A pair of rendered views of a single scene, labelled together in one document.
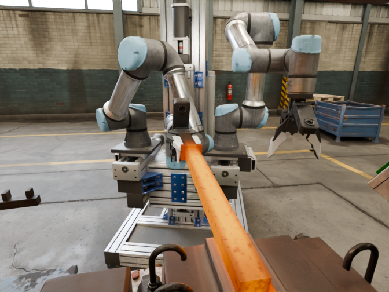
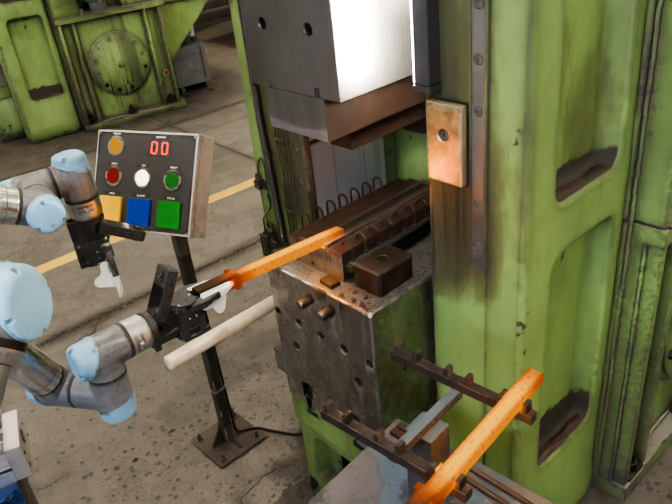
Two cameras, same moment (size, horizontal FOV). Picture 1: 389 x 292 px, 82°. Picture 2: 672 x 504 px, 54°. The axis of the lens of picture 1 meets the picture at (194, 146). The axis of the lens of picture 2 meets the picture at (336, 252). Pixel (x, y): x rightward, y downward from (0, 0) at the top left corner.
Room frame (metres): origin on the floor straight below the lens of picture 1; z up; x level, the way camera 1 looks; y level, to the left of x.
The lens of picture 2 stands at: (0.88, 1.21, 1.78)
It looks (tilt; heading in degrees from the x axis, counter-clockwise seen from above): 30 degrees down; 241
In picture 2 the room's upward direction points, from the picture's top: 7 degrees counter-clockwise
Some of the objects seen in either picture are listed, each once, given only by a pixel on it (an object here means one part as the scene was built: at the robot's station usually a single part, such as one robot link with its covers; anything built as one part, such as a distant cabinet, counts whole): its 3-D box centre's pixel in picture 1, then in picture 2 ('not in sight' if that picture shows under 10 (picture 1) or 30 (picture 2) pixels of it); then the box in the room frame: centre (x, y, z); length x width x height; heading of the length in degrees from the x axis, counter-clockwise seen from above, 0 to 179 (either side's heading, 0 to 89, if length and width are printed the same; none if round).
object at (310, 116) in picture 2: not in sight; (362, 88); (0.02, -0.10, 1.32); 0.42 x 0.20 x 0.10; 11
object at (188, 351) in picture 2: not in sight; (229, 327); (0.38, -0.39, 0.62); 0.44 x 0.05 x 0.05; 11
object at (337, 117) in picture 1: (343, 118); not in sight; (4.81, -3.23, 0.36); 1.20 x 0.80 x 0.72; 177
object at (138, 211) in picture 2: not in sight; (139, 212); (0.51, -0.52, 1.01); 0.07 x 0.05 x 0.07; 126
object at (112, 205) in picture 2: not in sight; (111, 209); (0.57, -0.61, 1.01); 0.07 x 0.05 x 0.07; 126
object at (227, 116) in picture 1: (227, 116); not in sight; (1.17, -0.17, 0.98); 0.13 x 0.12 x 0.14; 91
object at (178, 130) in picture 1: (181, 141); (172, 319); (0.63, 0.04, 1.00); 0.12 x 0.08 x 0.09; 11
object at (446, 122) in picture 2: not in sight; (446, 143); (0.04, 0.22, 1.27); 0.09 x 0.02 x 0.17; 101
